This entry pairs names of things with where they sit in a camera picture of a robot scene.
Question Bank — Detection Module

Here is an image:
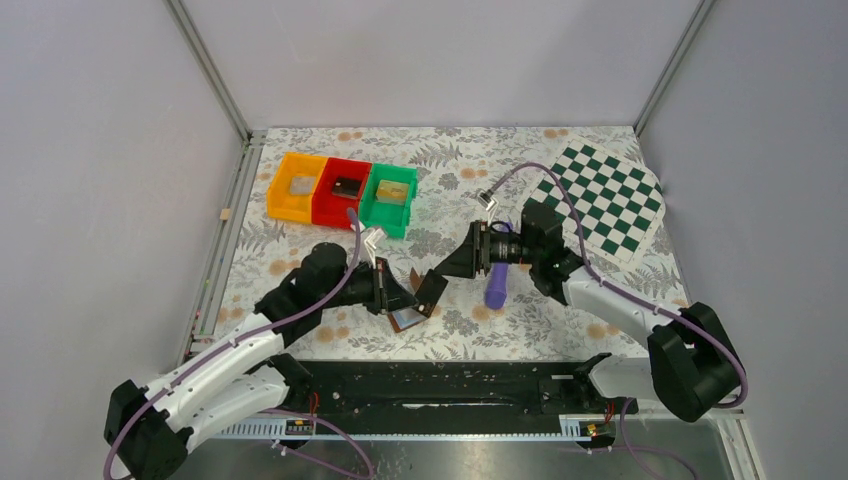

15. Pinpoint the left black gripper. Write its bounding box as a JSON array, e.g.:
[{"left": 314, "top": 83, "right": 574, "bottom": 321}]
[{"left": 320, "top": 256, "right": 419, "bottom": 315}]

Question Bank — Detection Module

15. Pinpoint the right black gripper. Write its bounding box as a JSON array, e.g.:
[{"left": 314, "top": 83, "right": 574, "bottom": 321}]
[{"left": 435, "top": 221, "right": 540, "bottom": 279}]

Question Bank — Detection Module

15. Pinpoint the brown leather card holder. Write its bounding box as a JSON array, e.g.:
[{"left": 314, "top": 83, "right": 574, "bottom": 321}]
[{"left": 388, "top": 267, "right": 436, "bottom": 333}]

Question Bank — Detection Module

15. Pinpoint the black credit card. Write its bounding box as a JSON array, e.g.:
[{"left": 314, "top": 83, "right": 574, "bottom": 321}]
[{"left": 415, "top": 269, "right": 448, "bottom": 318}]

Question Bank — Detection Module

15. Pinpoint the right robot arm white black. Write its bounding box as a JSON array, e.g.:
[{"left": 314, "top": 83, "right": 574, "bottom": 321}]
[{"left": 435, "top": 204, "right": 747, "bottom": 422}]

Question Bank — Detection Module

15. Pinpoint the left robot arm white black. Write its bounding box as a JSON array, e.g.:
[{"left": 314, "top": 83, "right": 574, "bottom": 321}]
[{"left": 102, "top": 243, "right": 417, "bottom": 479}]

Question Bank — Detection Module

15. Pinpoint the gold card in green bin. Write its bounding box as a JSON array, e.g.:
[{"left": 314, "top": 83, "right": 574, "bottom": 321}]
[{"left": 375, "top": 179, "right": 410, "bottom": 205}]

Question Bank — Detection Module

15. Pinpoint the black card in red bin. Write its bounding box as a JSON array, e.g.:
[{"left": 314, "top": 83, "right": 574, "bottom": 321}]
[{"left": 331, "top": 177, "right": 362, "bottom": 199}]

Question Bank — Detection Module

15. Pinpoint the grey card in yellow bin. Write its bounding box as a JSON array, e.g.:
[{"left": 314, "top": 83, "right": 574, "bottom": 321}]
[{"left": 288, "top": 175, "right": 317, "bottom": 196}]

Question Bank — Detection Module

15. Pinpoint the green plastic bin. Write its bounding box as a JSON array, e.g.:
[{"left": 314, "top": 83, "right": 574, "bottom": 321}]
[{"left": 358, "top": 163, "right": 418, "bottom": 239}]

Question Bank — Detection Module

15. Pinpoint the red plastic bin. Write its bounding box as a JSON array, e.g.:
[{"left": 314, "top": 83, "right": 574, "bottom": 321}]
[{"left": 311, "top": 157, "right": 372, "bottom": 229}]

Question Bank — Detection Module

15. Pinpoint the yellow plastic bin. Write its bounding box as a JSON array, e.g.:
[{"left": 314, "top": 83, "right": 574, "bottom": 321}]
[{"left": 266, "top": 152, "right": 328, "bottom": 224}]

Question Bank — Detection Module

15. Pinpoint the green white checkered board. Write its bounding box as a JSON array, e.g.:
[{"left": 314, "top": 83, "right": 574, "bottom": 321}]
[{"left": 550, "top": 137, "right": 666, "bottom": 270}]

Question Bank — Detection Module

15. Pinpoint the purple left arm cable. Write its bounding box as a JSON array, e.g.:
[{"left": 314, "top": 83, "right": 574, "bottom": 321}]
[{"left": 102, "top": 207, "right": 364, "bottom": 480}]

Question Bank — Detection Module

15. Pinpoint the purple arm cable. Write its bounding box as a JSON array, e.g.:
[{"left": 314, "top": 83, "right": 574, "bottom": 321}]
[
  {"left": 476, "top": 162, "right": 750, "bottom": 478},
  {"left": 102, "top": 207, "right": 364, "bottom": 480}
]

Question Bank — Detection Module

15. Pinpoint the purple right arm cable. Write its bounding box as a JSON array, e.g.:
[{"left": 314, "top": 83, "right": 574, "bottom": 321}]
[{"left": 476, "top": 162, "right": 750, "bottom": 478}]

